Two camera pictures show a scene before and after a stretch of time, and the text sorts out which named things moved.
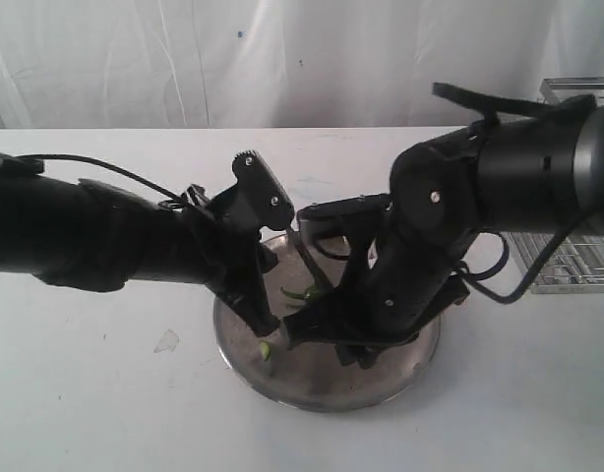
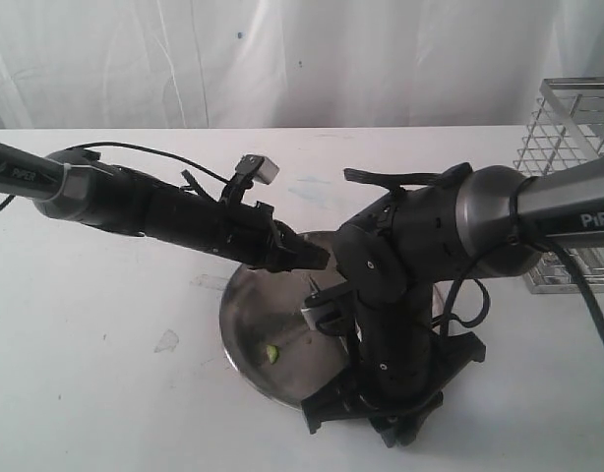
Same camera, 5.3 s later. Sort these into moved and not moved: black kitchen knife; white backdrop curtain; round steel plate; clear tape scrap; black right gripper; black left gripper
Moved: black kitchen knife; black right gripper; black left gripper
Not moved: round steel plate; clear tape scrap; white backdrop curtain
